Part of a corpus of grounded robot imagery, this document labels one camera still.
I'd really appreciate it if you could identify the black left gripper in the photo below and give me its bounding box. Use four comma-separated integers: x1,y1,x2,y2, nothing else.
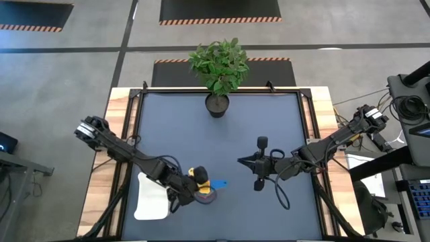
166,165,218,207

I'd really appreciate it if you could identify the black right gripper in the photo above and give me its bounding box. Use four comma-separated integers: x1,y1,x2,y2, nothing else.
236,136,277,192

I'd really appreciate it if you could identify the yellow measuring spoon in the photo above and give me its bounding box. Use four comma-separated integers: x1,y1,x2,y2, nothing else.
187,167,212,194

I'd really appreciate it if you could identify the blue measuring cup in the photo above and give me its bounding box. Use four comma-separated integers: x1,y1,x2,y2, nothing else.
210,179,229,190

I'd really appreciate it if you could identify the white plastic basket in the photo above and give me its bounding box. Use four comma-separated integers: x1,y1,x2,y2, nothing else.
134,171,171,221

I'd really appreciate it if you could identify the green potted plant black pot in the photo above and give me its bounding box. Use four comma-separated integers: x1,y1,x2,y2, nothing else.
187,37,251,119

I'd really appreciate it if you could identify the black backpack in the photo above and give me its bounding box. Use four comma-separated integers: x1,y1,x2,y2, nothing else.
352,179,394,237

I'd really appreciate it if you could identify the black striped-edge floor mat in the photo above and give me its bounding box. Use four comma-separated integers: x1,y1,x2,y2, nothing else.
159,0,283,26
0,1,75,33

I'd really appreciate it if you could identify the grey equipment cart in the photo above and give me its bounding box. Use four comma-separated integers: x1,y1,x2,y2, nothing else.
349,60,430,182

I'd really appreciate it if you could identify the blue-lit keyboard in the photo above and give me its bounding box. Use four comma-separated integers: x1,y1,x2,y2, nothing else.
407,179,430,221

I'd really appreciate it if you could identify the grey side desk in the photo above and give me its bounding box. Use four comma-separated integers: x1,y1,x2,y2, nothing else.
0,151,55,233

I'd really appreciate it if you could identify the black device with light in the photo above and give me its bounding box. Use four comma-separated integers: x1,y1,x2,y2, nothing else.
0,131,19,155

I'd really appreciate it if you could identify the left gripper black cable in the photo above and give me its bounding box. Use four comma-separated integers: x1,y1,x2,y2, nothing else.
169,196,181,215

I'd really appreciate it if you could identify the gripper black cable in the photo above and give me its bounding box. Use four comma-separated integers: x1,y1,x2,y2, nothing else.
268,149,292,211
169,196,181,215

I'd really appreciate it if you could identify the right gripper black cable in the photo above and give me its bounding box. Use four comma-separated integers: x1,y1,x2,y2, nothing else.
268,149,292,211

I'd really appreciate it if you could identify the black aluminium table frame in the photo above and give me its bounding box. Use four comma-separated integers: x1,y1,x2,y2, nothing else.
110,80,335,241

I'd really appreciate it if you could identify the coiled black cable bundle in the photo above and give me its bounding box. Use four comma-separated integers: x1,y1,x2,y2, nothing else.
390,95,430,126

